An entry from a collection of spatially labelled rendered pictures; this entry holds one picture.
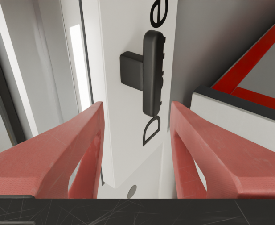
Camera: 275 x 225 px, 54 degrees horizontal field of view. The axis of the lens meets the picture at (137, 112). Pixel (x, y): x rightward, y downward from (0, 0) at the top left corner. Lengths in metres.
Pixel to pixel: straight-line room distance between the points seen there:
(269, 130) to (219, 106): 0.07
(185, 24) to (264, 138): 0.18
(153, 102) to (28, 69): 0.10
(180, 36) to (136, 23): 0.13
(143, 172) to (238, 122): 0.15
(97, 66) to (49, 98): 0.04
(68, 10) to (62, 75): 0.05
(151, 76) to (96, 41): 0.05
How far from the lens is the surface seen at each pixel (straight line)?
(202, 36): 0.42
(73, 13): 0.21
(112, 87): 0.23
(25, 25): 0.18
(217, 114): 0.39
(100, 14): 0.20
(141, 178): 0.41
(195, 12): 0.38
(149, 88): 0.21
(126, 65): 0.22
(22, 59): 0.18
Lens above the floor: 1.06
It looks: 40 degrees down
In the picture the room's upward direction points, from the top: 129 degrees counter-clockwise
